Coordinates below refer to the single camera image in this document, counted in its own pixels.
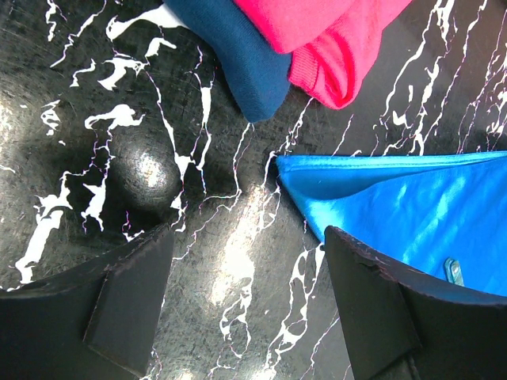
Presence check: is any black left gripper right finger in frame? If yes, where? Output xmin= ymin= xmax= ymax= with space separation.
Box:
xmin=325 ymin=226 xmax=506 ymax=379

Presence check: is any pink folded cloth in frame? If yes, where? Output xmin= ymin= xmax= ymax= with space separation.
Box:
xmin=236 ymin=0 xmax=410 ymax=109

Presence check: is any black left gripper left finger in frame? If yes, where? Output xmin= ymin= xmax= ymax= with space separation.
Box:
xmin=1 ymin=224 xmax=173 ymax=379

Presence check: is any bright blue napkin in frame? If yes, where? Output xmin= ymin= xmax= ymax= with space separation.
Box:
xmin=276 ymin=151 xmax=506 ymax=295

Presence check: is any teal plastic knife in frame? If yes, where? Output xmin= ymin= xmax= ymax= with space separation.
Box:
xmin=444 ymin=257 xmax=464 ymax=287

